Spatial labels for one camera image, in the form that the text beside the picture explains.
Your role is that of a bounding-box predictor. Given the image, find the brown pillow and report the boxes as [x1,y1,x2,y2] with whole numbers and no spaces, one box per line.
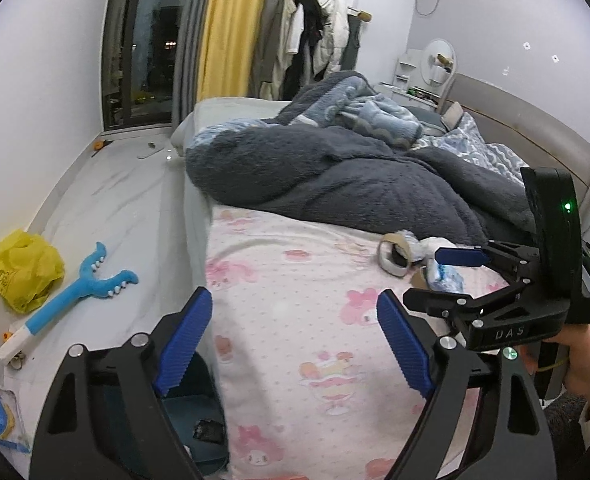
[440,101,464,131]

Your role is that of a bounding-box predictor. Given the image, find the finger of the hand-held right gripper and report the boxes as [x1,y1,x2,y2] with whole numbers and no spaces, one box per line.
[402,281,532,335]
[434,240,543,291]

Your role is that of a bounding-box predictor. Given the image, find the dark framed window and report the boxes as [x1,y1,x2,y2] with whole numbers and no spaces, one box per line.
[102,0,206,133]

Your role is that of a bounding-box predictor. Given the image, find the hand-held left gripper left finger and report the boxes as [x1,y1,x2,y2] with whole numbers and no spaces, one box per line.
[30,286,214,480]

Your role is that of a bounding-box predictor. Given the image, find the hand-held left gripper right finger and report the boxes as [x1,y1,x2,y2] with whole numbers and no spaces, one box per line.
[377,290,558,480]

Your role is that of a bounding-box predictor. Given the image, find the white hanging shirt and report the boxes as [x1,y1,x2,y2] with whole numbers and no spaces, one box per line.
[274,0,302,101]

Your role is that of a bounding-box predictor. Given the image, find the grey hanging pants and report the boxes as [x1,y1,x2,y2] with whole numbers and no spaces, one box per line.
[342,12,364,73]

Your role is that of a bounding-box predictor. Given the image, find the clear plastic bag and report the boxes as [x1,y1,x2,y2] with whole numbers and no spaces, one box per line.
[0,385,32,453]

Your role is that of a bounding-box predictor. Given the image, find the brown cardboard piece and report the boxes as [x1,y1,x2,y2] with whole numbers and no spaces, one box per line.
[407,266,431,290]

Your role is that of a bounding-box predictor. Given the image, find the black crumpled wrapper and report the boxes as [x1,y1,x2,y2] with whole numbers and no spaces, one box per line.
[192,420,226,443]

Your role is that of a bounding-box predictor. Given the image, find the yellow plastic bag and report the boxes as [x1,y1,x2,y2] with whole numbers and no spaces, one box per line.
[0,229,66,315]

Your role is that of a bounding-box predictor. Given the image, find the beige headboard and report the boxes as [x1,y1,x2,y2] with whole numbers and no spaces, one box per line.
[440,72,590,206]

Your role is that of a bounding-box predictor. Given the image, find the dark grey fleece blanket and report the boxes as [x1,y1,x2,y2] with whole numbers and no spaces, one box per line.
[185,120,541,251]

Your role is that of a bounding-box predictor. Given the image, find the grey curtain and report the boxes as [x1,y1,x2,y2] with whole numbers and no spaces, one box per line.
[247,0,316,101]
[172,0,221,126]

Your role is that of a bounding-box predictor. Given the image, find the blue plush claw toy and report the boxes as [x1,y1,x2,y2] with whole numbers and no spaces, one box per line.
[0,241,140,361]

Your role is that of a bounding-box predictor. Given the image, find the blue wavy patterned quilt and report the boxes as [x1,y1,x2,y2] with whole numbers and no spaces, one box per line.
[415,110,526,186]

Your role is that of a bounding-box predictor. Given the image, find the pink printed bed sheet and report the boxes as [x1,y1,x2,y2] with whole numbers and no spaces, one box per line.
[205,205,516,480]

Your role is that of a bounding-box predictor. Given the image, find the brown tape roll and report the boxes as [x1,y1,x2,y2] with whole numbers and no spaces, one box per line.
[377,231,418,277]

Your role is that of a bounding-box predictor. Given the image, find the light blue plush blanket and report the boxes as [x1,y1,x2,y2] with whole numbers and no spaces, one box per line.
[195,70,426,151]

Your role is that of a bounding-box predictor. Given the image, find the white hanging jacket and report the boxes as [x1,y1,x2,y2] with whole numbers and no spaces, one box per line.
[312,0,352,81]

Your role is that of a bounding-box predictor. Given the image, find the white fluffy paw plush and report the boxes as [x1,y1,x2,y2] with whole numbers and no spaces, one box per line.
[417,236,458,261]

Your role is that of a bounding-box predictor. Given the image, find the white round mirror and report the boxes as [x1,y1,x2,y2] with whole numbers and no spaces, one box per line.
[421,38,457,86]

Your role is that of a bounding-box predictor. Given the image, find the white vanity shelf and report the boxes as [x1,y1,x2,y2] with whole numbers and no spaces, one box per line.
[394,49,426,86]

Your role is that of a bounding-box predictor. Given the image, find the yellow curtain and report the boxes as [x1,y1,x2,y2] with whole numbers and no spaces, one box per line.
[197,0,276,103]

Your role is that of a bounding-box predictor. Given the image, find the black hanging garment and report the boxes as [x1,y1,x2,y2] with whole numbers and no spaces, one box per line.
[282,0,327,98]

